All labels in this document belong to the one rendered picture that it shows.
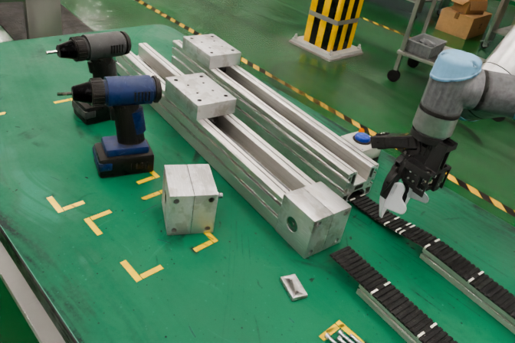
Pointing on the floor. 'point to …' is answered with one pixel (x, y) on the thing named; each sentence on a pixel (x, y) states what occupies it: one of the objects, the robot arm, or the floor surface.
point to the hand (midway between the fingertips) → (391, 205)
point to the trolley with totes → (428, 43)
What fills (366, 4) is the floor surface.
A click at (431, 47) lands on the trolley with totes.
